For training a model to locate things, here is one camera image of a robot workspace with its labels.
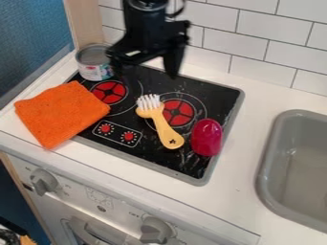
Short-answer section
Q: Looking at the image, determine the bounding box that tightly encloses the orange cloth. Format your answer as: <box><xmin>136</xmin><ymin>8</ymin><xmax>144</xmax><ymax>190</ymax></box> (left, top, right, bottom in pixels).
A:
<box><xmin>12</xmin><ymin>79</ymin><xmax>113</xmax><ymax>150</ymax></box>

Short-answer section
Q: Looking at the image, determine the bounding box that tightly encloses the toy stove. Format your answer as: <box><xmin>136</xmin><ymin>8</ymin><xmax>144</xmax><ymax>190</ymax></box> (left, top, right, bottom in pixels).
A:
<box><xmin>65</xmin><ymin>62</ymin><xmax>247</xmax><ymax>188</ymax></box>

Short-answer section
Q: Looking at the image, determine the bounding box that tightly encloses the yellow brush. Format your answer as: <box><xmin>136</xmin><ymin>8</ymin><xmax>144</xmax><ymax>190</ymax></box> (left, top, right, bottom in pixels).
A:
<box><xmin>134</xmin><ymin>93</ymin><xmax>187</xmax><ymax>150</ymax></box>

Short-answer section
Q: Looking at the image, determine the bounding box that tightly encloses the red toy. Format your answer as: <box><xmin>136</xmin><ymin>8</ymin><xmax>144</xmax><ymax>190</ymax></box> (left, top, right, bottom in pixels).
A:
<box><xmin>188</xmin><ymin>118</ymin><xmax>226</xmax><ymax>158</ymax></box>

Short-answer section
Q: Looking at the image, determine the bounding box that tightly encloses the toy sink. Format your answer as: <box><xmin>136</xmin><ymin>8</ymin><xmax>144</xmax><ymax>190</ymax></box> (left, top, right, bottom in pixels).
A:
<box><xmin>253</xmin><ymin>109</ymin><xmax>327</xmax><ymax>234</ymax></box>

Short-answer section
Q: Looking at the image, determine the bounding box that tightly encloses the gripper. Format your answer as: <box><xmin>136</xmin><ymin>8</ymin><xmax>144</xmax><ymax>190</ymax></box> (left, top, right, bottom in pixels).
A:
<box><xmin>104</xmin><ymin>19</ymin><xmax>192</xmax><ymax>94</ymax></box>

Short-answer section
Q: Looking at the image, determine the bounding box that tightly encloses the silver can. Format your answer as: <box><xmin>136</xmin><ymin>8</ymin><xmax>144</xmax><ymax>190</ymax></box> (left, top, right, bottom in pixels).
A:
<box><xmin>74</xmin><ymin>43</ymin><xmax>116</xmax><ymax>82</ymax></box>

